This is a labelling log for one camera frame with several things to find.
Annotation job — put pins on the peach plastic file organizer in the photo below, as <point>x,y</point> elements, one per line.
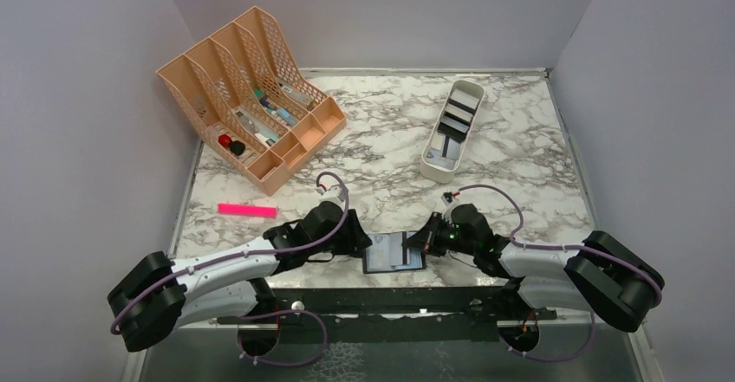
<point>213,83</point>

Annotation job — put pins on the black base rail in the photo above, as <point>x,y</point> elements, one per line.
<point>374,315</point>

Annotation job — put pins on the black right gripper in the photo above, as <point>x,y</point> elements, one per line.
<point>426,238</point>

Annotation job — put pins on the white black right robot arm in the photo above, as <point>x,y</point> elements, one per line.
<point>599,275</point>

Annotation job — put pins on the pink rectangular bar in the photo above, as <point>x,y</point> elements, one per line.
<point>247,210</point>

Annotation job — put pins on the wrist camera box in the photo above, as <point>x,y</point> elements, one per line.
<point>449,198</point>
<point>334,195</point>

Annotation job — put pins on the teal pens in organizer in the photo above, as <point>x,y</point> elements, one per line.
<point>281,114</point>

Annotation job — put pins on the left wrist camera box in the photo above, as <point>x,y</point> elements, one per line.
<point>334,195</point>

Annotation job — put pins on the cream oblong plastic tray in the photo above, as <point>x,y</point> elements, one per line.
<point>453,132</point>

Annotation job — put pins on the grey device in organizer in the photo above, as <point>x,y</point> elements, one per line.
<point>303,99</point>

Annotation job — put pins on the black round item in organizer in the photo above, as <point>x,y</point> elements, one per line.
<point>237,148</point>

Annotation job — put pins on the red round item in organizer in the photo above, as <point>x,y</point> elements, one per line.
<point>224,140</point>

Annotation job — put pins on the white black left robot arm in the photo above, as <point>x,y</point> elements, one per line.
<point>159,295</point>

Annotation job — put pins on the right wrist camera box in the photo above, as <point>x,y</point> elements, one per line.
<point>449,198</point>

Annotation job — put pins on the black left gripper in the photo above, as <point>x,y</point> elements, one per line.
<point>355,240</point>

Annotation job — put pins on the black leather card holder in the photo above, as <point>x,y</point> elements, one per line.
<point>385,253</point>

